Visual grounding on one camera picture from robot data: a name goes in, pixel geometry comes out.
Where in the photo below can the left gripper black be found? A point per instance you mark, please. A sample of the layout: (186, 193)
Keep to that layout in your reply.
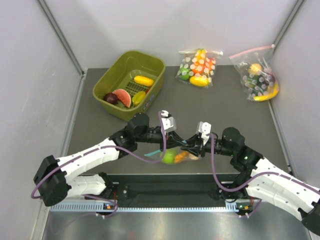
(172, 140)

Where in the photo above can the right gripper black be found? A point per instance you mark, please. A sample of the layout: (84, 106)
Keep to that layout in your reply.
(195, 145)

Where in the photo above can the blue zip clear bag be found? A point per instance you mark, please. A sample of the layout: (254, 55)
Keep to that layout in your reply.
(157, 156)

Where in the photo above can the green fake apple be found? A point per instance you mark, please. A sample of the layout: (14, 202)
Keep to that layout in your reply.
(169, 155)

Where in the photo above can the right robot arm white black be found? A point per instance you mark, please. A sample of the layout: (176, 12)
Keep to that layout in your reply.
(259, 177)

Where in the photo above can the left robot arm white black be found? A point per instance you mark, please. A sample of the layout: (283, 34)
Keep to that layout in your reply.
(59, 178)

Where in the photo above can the orange fake fruit pieces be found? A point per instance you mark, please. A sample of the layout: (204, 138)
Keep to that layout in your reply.
(180, 157)

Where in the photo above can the yellow fake lemon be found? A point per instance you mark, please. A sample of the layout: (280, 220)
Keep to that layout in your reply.
(199, 81)

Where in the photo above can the fake watermelon slice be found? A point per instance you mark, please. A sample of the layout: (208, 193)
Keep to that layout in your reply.
(123, 96)

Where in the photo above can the polka dot zip bag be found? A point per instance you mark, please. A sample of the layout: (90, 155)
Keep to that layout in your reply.
(199, 63)

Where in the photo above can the dark red fake apple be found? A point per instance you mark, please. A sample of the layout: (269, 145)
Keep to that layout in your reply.
(110, 98)

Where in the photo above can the pink zip polka bag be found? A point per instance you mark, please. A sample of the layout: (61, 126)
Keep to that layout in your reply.
(253, 65)

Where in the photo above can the yellow fake banana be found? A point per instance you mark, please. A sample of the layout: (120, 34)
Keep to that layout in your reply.
(267, 95)

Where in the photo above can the olive green plastic bin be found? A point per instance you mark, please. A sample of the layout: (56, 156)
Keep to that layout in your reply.
(121, 76)

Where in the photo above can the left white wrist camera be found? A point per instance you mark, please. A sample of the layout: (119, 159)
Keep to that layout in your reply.
(168, 121)

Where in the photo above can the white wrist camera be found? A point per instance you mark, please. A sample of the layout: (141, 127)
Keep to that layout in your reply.
(168, 121)
(203, 129)

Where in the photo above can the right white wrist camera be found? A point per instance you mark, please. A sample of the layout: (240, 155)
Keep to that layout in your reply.
(203, 129)

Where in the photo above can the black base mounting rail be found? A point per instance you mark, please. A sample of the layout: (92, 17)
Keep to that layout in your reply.
(160, 187)

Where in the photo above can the grey slotted cable duct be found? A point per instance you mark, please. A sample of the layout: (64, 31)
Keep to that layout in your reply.
(104, 207)

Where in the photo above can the right aluminium frame post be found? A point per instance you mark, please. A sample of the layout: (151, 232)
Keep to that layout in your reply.
(298, 4)

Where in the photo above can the aluminium frame post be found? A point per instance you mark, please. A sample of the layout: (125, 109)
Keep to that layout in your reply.
(60, 35)
(298, 4)

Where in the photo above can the left aluminium frame post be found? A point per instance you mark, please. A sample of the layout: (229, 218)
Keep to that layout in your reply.
(60, 35)

